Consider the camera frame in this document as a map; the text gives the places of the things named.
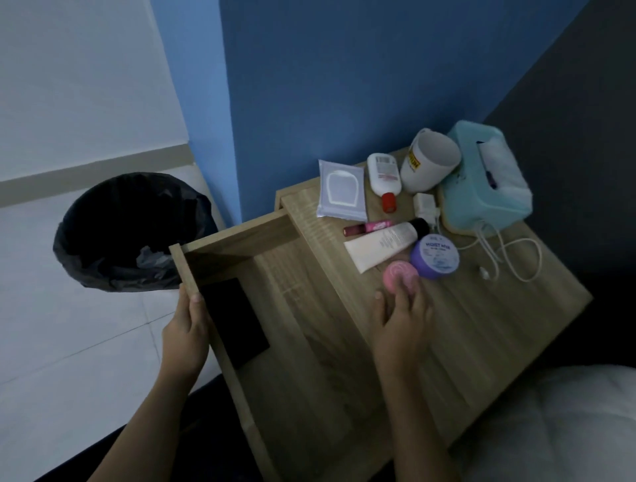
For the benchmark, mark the pink round jar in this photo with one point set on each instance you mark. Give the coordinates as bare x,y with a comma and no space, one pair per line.
397,275

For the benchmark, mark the white charger plug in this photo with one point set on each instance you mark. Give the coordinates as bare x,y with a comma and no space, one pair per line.
424,204

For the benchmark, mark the person's legs black trousers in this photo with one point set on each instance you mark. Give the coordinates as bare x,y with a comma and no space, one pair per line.
213,447

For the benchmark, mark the person's right hand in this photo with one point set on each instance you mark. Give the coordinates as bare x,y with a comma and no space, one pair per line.
402,337

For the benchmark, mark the teal tissue box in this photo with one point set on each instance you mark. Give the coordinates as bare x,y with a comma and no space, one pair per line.
467,198

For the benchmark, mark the purple cream jar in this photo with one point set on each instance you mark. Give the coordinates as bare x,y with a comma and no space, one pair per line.
437,255

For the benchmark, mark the black lined trash bin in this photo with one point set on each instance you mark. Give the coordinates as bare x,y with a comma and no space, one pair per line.
109,223

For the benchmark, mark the person's left hand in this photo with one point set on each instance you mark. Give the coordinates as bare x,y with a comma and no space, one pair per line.
186,342

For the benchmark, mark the wooden bedside table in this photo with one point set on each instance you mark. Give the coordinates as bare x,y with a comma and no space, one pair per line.
497,323

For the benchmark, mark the white pop-up tissue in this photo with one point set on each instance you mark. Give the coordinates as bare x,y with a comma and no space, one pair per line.
507,174

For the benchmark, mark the person's right forearm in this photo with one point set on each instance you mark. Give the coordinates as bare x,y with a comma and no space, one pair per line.
422,432

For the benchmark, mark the white mug yellow label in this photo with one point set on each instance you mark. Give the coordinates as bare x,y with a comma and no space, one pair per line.
427,164

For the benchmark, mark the wooden drawer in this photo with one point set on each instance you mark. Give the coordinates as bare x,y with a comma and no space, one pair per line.
308,347

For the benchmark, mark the white lotion bottle red cap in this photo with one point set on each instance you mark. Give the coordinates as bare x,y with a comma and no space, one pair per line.
383,174

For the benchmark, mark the pink lip gloss tube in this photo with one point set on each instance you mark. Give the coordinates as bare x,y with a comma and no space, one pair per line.
367,228

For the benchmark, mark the black phone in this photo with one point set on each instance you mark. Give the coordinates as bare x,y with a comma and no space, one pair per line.
233,323

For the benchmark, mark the white cream tube black cap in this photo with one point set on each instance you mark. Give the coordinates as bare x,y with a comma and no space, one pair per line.
382,246

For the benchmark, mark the person's left forearm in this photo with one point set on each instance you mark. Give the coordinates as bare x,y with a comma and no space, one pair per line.
144,432

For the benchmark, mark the pale wet wipes packet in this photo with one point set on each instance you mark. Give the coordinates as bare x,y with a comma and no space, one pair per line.
343,191

